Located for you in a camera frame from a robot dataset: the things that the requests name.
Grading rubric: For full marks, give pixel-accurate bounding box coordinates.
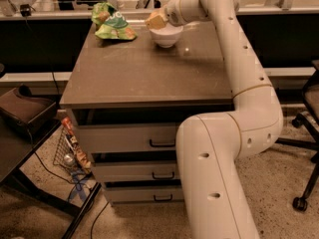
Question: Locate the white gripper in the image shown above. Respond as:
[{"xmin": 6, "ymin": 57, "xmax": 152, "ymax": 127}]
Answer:
[{"xmin": 146, "ymin": 0, "xmax": 185, "ymax": 30}]

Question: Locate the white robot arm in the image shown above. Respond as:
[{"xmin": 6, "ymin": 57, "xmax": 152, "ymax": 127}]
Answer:
[{"xmin": 146, "ymin": 0, "xmax": 283, "ymax": 239}]

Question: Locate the white ceramic bowl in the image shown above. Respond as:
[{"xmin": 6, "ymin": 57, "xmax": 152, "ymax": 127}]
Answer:
[{"xmin": 150, "ymin": 24, "xmax": 183, "ymax": 48}]

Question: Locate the green chip bag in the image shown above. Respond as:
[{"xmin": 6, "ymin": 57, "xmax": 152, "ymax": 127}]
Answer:
[{"xmin": 91, "ymin": 2, "xmax": 138, "ymax": 41}]

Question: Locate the grey drawer cabinet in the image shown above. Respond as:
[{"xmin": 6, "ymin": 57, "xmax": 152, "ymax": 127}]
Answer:
[{"xmin": 61, "ymin": 18, "xmax": 233, "ymax": 193}]

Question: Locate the top grey drawer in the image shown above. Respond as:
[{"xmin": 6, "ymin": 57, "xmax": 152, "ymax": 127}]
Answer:
[{"xmin": 74, "ymin": 123, "xmax": 176, "ymax": 153}]

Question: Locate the grey drawer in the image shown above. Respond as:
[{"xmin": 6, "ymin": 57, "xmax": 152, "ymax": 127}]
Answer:
[
  {"xmin": 91, "ymin": 160, "xmax": 179, "ymax": 182},
  {"xmin": 103, "ymin": 185, "xmax": 183, "ymax": 204},
  {"xmin": 74, "ymin": 123, "xmax": 176, "ymax": 153}
]

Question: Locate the black power adapter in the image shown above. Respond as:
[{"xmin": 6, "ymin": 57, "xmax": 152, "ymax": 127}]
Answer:
[{"xmin": 20, "ymin": 4, "xmax": 32, "ymax": 17}]

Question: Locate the middle grey drawer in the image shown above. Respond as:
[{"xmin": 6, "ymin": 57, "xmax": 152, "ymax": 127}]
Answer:
[{"xmin": 91, "ymin": 160, "xmax": 179, "ymax": 182}]

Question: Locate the black office chair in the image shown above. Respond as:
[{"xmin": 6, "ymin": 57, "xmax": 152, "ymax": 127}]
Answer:
[{"xmin": 277, "ymin": 60, "xmax": 319, "ymax": 212}]

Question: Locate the bottom grey drawer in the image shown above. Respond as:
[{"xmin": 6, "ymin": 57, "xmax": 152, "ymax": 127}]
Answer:
[{"xmin": 103, "ymin": 185, "xmax": 183, "ymax": 204}]

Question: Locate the black side table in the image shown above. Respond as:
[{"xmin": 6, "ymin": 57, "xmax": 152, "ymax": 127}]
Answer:
[{"xmin": 0, "ymin": 119, "xmax": 101, "ymax": 239}]

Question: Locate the wire basket with snacks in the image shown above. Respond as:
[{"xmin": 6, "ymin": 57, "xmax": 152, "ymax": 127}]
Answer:
[{"xmin": 53, "ymin": 117, "xmax": 91, "ymax": 175}]

